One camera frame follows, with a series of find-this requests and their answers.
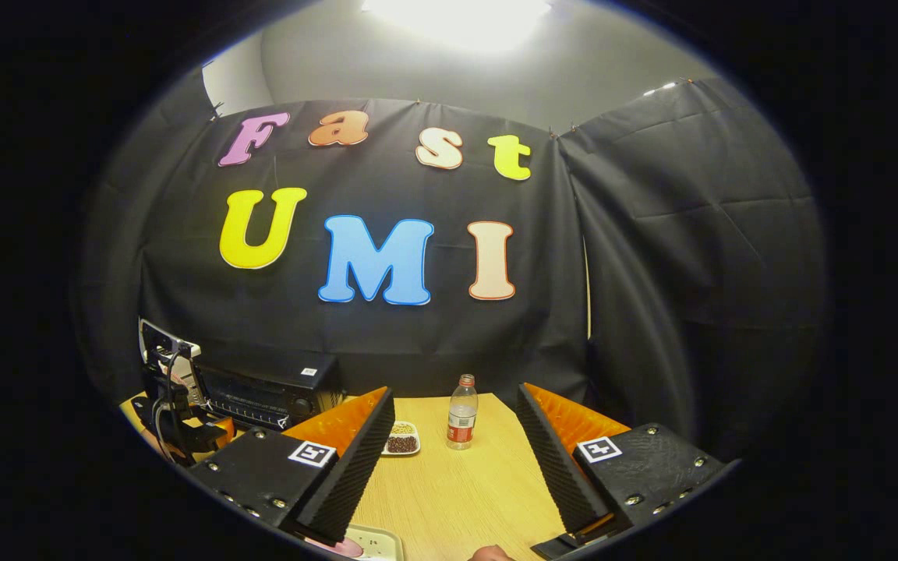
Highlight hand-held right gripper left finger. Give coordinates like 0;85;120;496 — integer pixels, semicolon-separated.
186;386;397;546

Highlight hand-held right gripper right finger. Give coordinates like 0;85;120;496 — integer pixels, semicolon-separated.
517;383;727;545

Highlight black electric oven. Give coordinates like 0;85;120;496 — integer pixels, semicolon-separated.
198;351;345;434

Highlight cream food tray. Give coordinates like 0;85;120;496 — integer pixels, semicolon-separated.
315;524;405;561

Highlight pink food piece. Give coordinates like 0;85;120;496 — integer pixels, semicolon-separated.
315;537;364;559

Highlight white toaster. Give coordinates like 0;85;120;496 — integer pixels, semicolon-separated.
173;360;208;408

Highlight white divided dish of beans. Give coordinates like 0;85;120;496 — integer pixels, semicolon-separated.
381;421;422;457

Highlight clear bottle with red label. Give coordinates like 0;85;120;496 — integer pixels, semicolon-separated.
446;374;479;451

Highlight black backdrop cloth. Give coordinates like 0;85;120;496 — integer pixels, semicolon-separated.
79;66;828;462

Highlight large ceiling light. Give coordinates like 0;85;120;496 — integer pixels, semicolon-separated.
362;0;553;54

